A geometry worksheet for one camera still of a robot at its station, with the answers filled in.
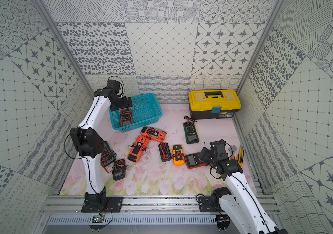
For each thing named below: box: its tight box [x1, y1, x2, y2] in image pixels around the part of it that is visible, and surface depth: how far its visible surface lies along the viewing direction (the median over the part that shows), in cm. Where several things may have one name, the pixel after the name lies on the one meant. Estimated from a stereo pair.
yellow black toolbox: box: [187, 89, 242, 120], surface depth 103 cm
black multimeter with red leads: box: [158, 142, 172, 163], surface depth 92 cm
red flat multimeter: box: [184, 151, 208, 170], surface depth 88 cm
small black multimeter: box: [111, 158, 127, 181], surface depth 84 cm
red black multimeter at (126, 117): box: [119, 107, 133, 127], surface depth 106 cm
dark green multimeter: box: [183, 121, 200, 144], surface depth 102 cm
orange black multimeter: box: [127, 135, 150, 163], surface depth 92 cm
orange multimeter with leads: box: [140, 126, 168, 143], surface depth 100 cm
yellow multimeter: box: [172, 144, 185, 167], surface depth 89 cm
